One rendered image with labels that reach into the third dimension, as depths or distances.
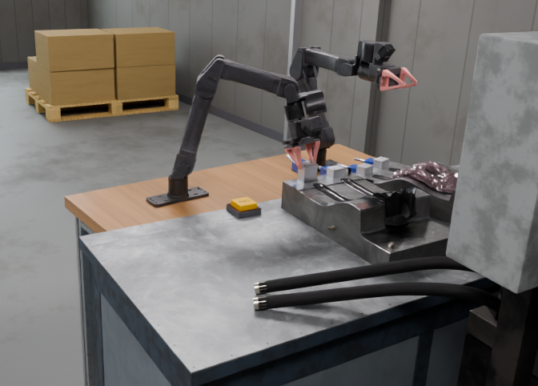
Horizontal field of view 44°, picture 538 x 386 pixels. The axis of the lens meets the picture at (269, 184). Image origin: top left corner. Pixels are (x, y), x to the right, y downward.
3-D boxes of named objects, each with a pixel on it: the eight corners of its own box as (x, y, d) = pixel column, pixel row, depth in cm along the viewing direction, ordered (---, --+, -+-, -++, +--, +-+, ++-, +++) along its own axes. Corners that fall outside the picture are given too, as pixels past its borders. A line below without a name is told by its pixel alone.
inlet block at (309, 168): (281, 165, 217) (281, 150, 215) (293, 162, 220) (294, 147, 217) (303, 182, 208) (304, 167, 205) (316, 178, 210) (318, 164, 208)
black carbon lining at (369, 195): (308, 190, 207) (311, 162, 203) (349, 182, 215) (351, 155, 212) (383, 232, 179) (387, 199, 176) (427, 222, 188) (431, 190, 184)
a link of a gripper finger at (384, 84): (415, 73, 207) (392, 66, 214) (399, 74, 203) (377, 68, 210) (412, 94, 210) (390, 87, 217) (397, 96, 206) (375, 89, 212)
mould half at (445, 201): (345, 190, 228) (348, 159, 225) (384, 173, 247) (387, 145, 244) (483, 234, 199) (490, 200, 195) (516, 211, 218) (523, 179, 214)
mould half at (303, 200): (280, 207, 211) (283, 167, 206) (345, 195, 224) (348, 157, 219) (387, 274, 172) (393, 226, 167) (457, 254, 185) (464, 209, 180)
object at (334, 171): (308, 173, 224) (309, 158, 222) (320, 171, 226) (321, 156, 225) (332, 186, 214) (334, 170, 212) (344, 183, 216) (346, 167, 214)
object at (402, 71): (423, 71, 210) (400, 66, 216) (407, 74, 205) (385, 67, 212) (419, 93, 212) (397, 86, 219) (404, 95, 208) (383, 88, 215)
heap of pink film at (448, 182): (381, 180, 222) (384, 158, 219) (407, 169, 235) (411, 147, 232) (453, 202, 207) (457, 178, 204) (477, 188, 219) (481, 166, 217)
